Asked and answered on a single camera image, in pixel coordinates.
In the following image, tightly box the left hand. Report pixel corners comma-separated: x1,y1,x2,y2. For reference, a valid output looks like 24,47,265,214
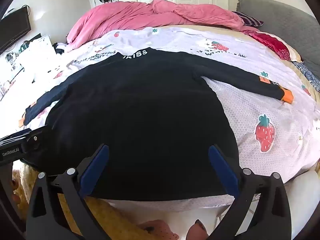
10,178,21,205

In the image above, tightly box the strawberry bear print bedsheet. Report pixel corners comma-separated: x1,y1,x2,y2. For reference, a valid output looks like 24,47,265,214
1,26,319,181

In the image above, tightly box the black wall television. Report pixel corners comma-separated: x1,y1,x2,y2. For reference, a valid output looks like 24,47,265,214
1,6,31,54

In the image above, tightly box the striped pillow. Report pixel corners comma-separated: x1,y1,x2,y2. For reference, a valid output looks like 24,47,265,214
233,11,264,28

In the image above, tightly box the white dresser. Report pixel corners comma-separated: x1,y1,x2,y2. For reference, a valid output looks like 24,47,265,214
1,35,58,98

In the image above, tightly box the red pillow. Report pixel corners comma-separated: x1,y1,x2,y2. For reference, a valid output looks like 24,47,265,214
243,30,303,63

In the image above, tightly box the blue patterned cloth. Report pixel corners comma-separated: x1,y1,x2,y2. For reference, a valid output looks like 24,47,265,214
292,61,320,92

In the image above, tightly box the pink duvet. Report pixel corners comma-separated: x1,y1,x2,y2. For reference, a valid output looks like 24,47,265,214
66,0,257,51

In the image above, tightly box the black long-sleeve sweater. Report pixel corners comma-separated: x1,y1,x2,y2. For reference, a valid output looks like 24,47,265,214
24,48,293,202

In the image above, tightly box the right hand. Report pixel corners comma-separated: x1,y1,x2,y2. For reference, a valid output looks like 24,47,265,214
138,219,209,240

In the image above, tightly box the grey padded headboard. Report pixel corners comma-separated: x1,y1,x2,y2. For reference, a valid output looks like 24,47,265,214
236,0,319,78

